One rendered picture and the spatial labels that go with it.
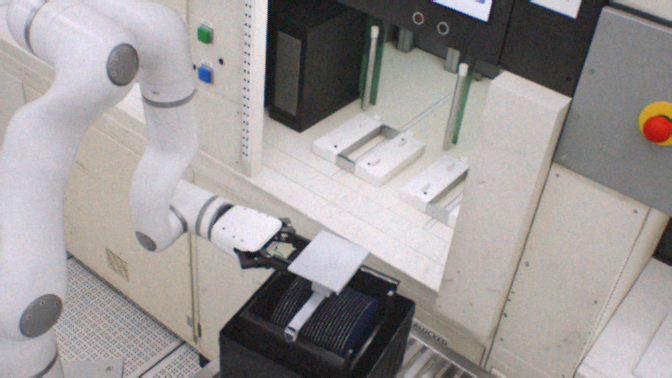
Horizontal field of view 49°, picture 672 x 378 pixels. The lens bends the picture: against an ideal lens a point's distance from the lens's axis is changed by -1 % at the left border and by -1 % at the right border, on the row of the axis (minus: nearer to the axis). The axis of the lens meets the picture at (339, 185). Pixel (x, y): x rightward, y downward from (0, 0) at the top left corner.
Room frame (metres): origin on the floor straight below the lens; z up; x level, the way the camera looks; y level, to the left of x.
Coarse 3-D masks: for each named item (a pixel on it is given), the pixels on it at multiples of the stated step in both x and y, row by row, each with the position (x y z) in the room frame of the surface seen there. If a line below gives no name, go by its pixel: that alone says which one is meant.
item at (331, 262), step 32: (320, 256) 0.95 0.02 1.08; (352, 256) 0.96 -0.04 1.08; (320, 288) 0.93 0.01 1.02; (352, 288) 1.03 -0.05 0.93; (384, 288) 1.00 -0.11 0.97; (256, 320) 0.87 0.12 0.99; (384, 320) 0.97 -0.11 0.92; (288, 352) 0.85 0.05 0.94; (320, 352) 0.82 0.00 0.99; (352, 352) 0.83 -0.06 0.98
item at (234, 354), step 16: (288, 256) 1.10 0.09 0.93; (272, 272) 1.05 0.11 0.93; (400, 304) 1.02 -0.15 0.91; (240, 320) 0.94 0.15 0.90; (400, 320) 1.02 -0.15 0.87; (224, 336) 0.87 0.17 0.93; (240, 336) 0.94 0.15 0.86; (400, 336) 0.95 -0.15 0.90; (224, 352) 0.87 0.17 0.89; (240, 352) 0.85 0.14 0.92; (256, 352) 0.84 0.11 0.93; (384, 352) 0.88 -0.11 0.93; (400, 352) 0.97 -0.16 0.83; (224, 368) 0.87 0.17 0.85; (240, 368) 0.85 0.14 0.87; (256, 368) 0.84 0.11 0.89; (272, 368) 0.83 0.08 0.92; (368, 368) 0.97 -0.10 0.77; (384, 368) 0.89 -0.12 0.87
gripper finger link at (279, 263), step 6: (258, 258) 0.94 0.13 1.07; (276, 258) 0.94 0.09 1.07; (282, 258) 0.94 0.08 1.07; (264, 264) 0.94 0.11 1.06; (270, 264) 0.94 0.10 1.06; (276, 264) 0.94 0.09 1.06; (282, 264) 0.93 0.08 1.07; (288, 264) 0.93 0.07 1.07; (282, 270) 0.93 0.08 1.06; (288, 270) 0.93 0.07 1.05
